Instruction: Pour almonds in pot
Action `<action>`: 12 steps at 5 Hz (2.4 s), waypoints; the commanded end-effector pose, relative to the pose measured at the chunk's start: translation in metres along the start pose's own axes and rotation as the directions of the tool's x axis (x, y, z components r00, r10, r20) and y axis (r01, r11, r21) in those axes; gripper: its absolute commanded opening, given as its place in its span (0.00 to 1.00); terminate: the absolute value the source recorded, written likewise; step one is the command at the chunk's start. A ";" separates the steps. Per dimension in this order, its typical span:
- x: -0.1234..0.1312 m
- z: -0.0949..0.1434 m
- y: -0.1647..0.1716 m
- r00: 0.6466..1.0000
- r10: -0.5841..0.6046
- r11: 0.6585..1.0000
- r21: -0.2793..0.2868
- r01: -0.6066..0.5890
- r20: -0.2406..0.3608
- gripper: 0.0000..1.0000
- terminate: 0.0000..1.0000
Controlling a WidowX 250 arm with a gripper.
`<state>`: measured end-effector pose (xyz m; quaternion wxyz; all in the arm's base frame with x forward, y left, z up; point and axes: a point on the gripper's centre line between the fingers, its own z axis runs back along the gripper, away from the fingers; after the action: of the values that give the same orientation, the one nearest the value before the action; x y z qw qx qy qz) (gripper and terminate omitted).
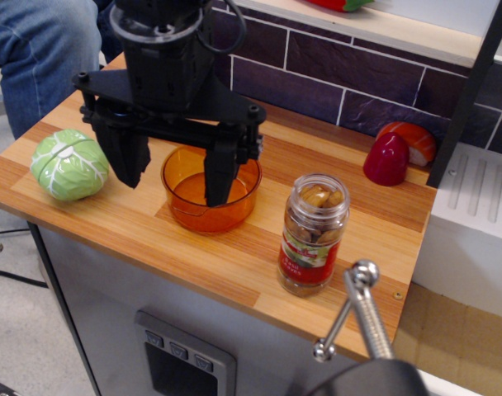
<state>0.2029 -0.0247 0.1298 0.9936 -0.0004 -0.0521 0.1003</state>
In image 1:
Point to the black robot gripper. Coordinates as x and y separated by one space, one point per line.
168 90

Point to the clear almond spice jar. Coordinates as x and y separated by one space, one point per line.
315 219

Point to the orange transparent plastic pot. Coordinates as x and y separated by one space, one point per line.
205 201

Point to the green toy cabbage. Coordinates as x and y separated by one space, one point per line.
69 165

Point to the person leg in blue jeans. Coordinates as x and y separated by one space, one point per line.
43 44

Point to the grey oven control panel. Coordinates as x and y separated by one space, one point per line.
182 364

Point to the dark red toy dome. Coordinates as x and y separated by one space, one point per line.
388 160

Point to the silver metal clamp screw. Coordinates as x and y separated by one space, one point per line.
358 281

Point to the red toy pepper on shelf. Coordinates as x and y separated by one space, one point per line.
341 5

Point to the wooden upper shelf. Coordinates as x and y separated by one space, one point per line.
382 28

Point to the salmon sushi toy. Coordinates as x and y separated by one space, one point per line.
421 143

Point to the black clamp body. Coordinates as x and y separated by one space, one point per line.
375 377

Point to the black shelf post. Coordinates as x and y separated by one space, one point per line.
484 60

